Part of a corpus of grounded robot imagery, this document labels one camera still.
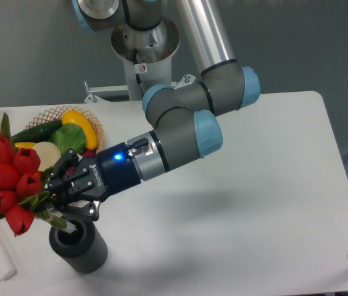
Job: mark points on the green cucumber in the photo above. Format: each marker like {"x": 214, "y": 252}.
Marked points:
{"x": 38, "y": 133}

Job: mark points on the yellow squash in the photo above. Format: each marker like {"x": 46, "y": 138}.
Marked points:
{"x": 77, "y": 118}

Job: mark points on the woven wicker basket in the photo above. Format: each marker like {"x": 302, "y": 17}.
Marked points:
{"x": 56, "y": 113}

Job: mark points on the purple eggplant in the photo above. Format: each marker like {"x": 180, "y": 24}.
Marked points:
{"x": 88, "y": 153}

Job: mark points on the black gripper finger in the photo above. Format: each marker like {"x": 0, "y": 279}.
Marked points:
{"x": 69, "y": 159}
{"x": 82, "y": 209}

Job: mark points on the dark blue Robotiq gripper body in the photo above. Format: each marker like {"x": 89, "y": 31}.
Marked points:
{"x": 96, "y": 178}

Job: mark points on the dark grey ribbed vase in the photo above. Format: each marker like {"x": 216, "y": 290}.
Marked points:
{"x": 84, "y": 249}

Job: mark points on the red tulip bouquet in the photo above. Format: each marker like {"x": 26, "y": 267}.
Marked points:
{"x": 23, "y": 194}

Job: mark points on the green bok choy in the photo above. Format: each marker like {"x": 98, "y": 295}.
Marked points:
{"x": 69, "y": 136}

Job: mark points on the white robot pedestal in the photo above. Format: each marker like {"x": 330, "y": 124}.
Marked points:
{"x": 149, "y": 74}

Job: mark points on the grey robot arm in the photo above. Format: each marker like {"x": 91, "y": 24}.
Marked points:
{"x": 184, "y": 120}

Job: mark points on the yellow bell pepper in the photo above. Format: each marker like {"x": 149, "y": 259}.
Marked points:
{"x": 27, "y": 145}

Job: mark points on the beige round disc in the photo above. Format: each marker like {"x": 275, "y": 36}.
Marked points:
{"x": 48, "y": 154}

